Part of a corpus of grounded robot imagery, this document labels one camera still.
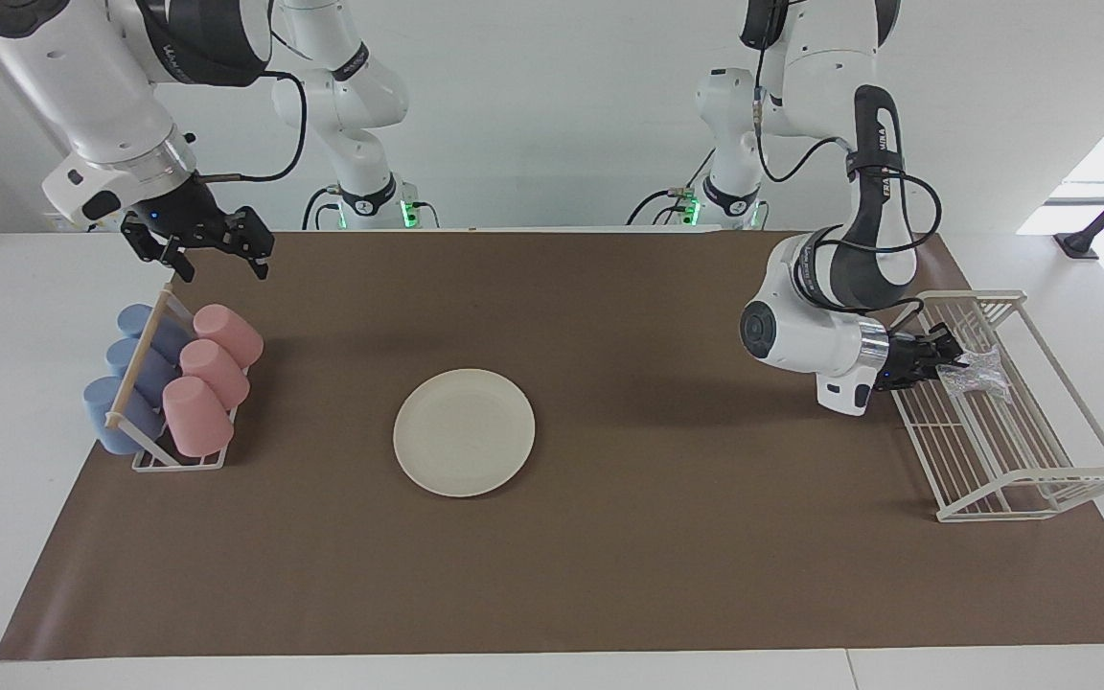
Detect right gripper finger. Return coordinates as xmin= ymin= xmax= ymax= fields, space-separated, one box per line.
xmin=224 ymin=205 xmax=276 ymax=282
xmin=120 ymin=220 xmax=197 ymax=285

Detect silver mesh sponge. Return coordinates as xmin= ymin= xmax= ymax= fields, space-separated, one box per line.
xmin=934 ymin=346 xmax=1009 ymax=402

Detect cream round plate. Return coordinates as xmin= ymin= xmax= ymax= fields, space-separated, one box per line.
xmin=393 ymin=368 xmax=537 ymax=498

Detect blue plastic cup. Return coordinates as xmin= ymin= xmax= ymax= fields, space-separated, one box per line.
xmin=82 ymin=376 xmax=172 ymax=456
xmin=105 ymin=337 xmax=181 ymax=396
xmin=117 ymin=304 xmax=195 ymax=361

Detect pink plastic cup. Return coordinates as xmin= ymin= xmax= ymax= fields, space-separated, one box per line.
xmin=192 ymin=304 xmax=265 ymax=369
xmin=178 ymin=338 xmax=252 ymax=411
xmin=161 ymin=375 xmax=236 ymax=459

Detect cup rack with wooden bar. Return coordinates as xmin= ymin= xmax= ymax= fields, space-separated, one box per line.
xmin=103 ymin=283 xmax=252 ymax=473

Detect brown paper table mat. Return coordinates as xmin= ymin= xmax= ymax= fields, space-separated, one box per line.
xmin=0 ymin=230 xmax=1104 ymax=662

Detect black base cable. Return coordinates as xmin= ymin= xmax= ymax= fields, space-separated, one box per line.
xmin=625 ymin=148 xmax=717 ymax=228
xmin=300 ymin=184 xmax=344 ymax=232

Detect white wire dish rack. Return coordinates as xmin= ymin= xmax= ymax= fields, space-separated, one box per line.
xmin=868 ymin=289 xmax=1104 ymax=524

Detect white wall socket box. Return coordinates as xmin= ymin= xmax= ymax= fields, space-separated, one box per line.
xmin=41 ymin=213 xmax=122 ymax=234

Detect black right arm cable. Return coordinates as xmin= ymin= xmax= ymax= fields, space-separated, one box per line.
xmin=192 ymin=29 xmax=310 ymax=185

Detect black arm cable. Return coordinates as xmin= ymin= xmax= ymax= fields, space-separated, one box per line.
xmin=750 ymin=57 xmax=945 ymax=322
xmin=192 ymin=29 xmax=310 ymax=185

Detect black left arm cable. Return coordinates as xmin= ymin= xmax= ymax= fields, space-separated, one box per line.
xmin=750 ymin=57 xmax=945 ymax=322

